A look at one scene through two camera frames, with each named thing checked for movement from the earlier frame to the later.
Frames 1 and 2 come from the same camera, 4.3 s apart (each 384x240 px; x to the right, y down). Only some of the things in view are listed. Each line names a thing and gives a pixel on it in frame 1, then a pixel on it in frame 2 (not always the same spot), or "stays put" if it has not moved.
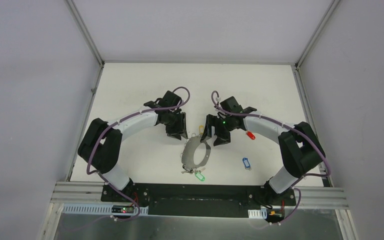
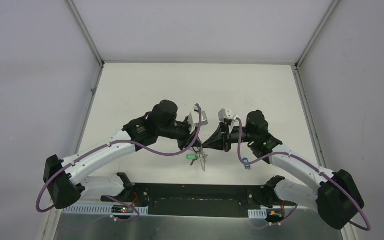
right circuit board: (274, 215) stays put
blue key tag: (246, 163) stays put
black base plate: (193, 200) stays put
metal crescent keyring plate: (187, 155) → (203, 159)
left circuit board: (116, 209) stays put
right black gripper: (222, 138) → (221, 139)
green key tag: (199, 176) → (192, 157)
